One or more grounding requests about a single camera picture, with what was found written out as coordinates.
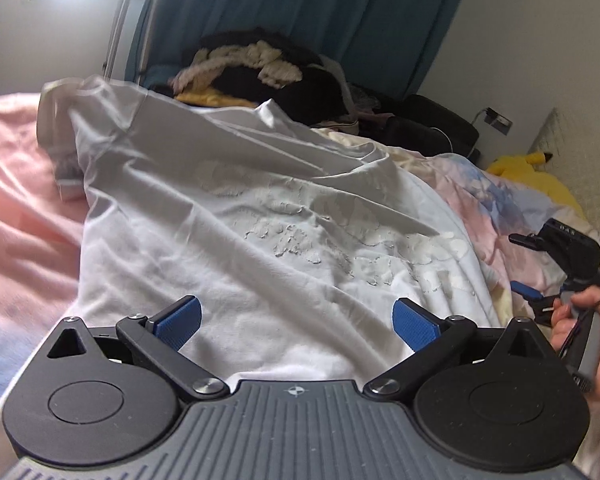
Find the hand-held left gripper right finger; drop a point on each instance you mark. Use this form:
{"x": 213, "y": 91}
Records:
{"x": 415, "y": 327}

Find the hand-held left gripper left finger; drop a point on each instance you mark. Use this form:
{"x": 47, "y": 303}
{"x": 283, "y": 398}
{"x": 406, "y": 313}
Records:
{"x": 180, "y": 322}

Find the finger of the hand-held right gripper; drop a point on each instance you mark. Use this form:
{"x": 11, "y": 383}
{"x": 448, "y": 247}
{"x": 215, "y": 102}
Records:
{"x": 527, "y": 243}
{"x": 524, "y": 291}

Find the white t-shirt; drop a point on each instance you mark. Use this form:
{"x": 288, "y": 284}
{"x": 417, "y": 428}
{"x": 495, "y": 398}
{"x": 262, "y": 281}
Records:
{"x": 230, "y": 200}

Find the pile of black clothes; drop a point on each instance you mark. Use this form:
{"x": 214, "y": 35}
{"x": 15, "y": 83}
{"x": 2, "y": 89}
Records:
{"x": 310, "y": 90}

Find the yellow plush toy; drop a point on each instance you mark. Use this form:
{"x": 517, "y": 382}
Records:
{"x": 525, "y": 170}

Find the beige quilted headboard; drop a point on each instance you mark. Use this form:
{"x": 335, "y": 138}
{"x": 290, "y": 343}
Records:
{"x": 580, "y": 160}

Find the black sofa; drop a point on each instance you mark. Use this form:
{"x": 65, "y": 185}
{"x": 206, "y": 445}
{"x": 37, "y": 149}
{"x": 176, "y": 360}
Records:
{"x": 430, "y": 120}

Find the pastel pink yellow bedsheet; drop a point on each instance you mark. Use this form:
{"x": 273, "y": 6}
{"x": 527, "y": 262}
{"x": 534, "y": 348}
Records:
{"x": 20, "y": 185}

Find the yellow cloth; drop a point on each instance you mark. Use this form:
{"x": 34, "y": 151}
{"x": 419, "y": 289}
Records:
{"x": 210, "y": 97}

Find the cream fluffy blanket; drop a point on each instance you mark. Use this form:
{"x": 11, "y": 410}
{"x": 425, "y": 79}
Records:
{"x": 275, "y": 67}

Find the garment steamer stand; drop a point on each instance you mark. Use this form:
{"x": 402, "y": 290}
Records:
{"x": 125, "y": 25}

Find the wide blue curtain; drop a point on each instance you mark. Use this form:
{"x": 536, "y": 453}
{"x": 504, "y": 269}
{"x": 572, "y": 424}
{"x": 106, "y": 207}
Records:
{"x": 305, "y": 0}

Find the wall socket with charger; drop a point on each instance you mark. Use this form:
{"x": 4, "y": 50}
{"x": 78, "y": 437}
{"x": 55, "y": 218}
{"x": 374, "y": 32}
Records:
{"x": 497, "y": 121}

